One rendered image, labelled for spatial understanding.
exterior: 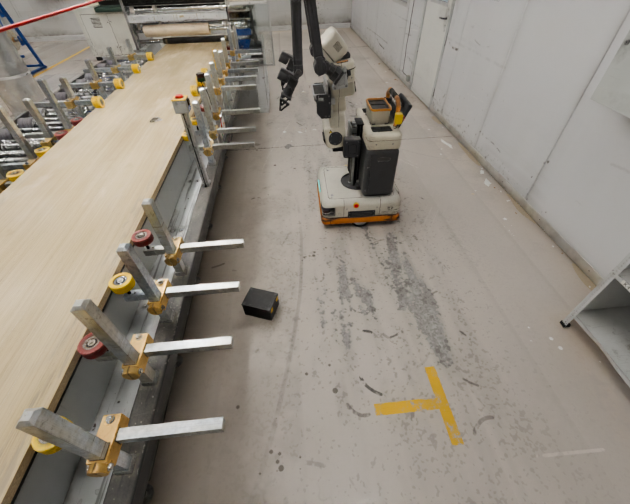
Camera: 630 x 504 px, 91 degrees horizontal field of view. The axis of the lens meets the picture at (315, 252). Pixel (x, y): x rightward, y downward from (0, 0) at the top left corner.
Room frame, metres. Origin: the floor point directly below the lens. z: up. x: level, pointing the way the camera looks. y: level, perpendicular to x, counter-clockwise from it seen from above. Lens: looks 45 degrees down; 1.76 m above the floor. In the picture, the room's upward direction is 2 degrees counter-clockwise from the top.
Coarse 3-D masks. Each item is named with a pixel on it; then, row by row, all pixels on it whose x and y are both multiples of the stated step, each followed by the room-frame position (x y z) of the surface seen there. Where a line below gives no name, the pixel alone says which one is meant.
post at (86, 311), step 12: (84, 300) 0.47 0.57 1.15; (72, 312) 0.44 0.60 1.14; (84, 312) 0.44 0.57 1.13; (96, 312) 0.46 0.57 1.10; (84, 324) 0.44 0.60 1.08; (96, 324) 0.44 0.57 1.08; (108, 324) 0.47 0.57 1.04; (96, 336) 0.44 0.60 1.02; (108, 336) 0.44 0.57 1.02; (120, 336) 0.47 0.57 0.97; (108, 348) 0.44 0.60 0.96; (120, 348) 0.44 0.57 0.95; (132, 348) 0.47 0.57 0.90; (120, 360) 0.44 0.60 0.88; (132, 360) 0.44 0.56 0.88; (144, 372) 0.44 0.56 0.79
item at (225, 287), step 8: (168, 288) 0.76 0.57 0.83; (176, 288) 0.76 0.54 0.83; (184, 288) 0.76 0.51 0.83; (192, 288) 0.75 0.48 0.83; (200, 288) 0.75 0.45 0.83; (208, 288) 0.75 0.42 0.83; (216, 288) 0.75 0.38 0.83; (224, 288) 0.75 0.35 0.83; (232, 288) 0.75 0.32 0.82; (128, 296) 0.73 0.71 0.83; (136, 296) 0.73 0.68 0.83; (144, 296) 0.73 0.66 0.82; (168, 296) 0.74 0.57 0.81; (176, 296) 0.74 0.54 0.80
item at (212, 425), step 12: (192, 420) 0.28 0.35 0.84; (204, 420) 0.28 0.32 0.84; (216, 420) 0.28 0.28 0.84; (96, 432) 0.26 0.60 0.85; (120, 432) 0.26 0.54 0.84; (132, 432) 0.25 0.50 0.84; (144, 432) 0.25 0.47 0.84; (156, 432) 0.25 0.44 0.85; (168, 432) 0.25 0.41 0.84; (180, 432) 0.25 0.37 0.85; (192, 432) 0.25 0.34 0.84; (204, 432) 0.25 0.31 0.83; (216, 432) 0.26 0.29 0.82
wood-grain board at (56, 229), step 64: (192, 64) 3.71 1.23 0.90; (128, 128) 2.11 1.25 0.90; (64, 192) 1.35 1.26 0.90; (128, 192) 1.33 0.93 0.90; (0, 256) 0.89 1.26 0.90; (64, 256) 0.88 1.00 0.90; (0, 320) 0.59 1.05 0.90; (64, 320) 0.58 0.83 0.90; (0, 384) 0.37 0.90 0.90; (64, 384) 0.37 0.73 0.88; (0, 448) 0.21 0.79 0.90
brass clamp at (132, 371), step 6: (144, 336) 0.54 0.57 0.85; (150, 336) 0.55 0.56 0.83; (132, 342) 0.52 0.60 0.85; (138, 342) 0.52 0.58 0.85; (144, 342) 0.52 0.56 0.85; (150, 342) 0.53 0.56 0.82; (138, 348) 0.50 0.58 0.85; (144, 348) 0.50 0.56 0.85; (144, 354) 0.48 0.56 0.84; (138, 360) 0.45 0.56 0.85; (144, 360) 0.47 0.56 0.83; (126, 366) 0.44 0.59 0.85; (132, 366) 0.44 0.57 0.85; (138, 366) 0.44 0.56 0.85; (144, 366) 0.45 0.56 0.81; (126, 372) 0.42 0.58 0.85; (132, 372) 0.42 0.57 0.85; (138, 372) 0.42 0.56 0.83; (126, 378) 0.41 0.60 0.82; (132, 378) 0.42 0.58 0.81
